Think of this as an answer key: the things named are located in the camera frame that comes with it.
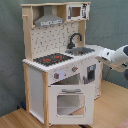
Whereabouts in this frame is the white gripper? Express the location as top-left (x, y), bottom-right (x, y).
top-left (95, 48), bottom-right (114, 66)

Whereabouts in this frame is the white oven door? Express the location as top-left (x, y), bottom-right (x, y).
top-left (49, 84), bottom-right (95, 124)

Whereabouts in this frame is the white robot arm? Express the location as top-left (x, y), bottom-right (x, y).
top-left (96, 45), bottom-right (128, 81)

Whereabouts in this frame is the wooden toy kitchen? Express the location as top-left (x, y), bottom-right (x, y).
top-left (22, 2), bottom-right (97, 128)

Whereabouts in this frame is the white fridge door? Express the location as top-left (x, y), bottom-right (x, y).
top-left (81, 57), bottom-right (102, 98)

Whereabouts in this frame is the grey toy sink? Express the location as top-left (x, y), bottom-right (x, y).
top-left (65, 47), bottom-right (95, 56)

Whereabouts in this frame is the right red stove knob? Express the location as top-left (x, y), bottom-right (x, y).
top-left (71, 65), bottom-right (79, 73)

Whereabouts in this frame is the red stove knob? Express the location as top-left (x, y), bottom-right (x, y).
top-left (71, 65), bottom-right (79, 73)
top-left (54, 73), bottom-right (60, 79)

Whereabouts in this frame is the black toy faucet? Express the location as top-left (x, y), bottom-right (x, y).
top-left (67, 32), bottom-right (83, 50)

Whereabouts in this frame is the toy microwave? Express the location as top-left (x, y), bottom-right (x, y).
top-left (67, 3), bottom-right (89, 21)

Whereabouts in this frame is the left red stove knob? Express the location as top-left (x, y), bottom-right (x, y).
top-left (54, 73), bottom-right (60, 79)

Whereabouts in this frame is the black toy stovetop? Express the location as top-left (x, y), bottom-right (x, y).
top-left (34, 53), bottom-right (70, 66)

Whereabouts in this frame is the grey range hood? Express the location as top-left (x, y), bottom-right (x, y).
top-left (34, 6), bottom-right (64, 27)

